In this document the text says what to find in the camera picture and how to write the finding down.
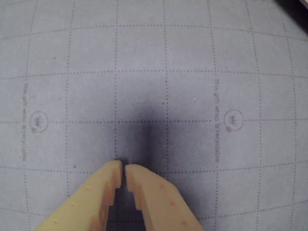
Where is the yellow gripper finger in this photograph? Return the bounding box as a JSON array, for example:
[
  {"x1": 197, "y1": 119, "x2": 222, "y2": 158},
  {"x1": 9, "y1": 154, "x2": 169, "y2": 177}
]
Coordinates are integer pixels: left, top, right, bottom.
[
  {"x1": 35, "y1": 160, "x2": 123, "y2": 231},
  {"x1": 125, "y1": 164, "x2": 205, "y2": 231}
]

